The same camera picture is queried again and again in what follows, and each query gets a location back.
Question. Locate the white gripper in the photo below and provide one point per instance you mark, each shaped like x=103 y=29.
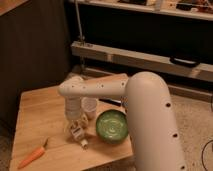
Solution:
x=73 y=111

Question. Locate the white plastic bottle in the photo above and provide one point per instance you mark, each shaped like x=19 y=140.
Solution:
x=77 y=130

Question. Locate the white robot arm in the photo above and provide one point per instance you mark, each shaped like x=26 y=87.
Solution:
x=151 y=121

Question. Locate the green ceramic bowl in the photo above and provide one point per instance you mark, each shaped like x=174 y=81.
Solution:
x=111 y=126

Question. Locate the white paper cup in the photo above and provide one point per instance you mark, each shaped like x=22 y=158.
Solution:
x=89 y=106

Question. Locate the wooden table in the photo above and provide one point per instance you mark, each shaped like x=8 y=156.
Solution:
x=41 y=118

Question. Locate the orange carrot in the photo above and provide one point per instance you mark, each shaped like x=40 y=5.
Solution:
x=34 y=155

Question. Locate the black and white eraser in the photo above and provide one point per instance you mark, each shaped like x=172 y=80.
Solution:
x=113 y=102

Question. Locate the metal pole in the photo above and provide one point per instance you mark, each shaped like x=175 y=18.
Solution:
x=81 y=36

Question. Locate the black case handle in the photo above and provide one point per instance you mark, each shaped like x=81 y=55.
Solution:
x=184 y=63

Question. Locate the wall shelf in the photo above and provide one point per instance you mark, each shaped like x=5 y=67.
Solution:
x=155 y=8

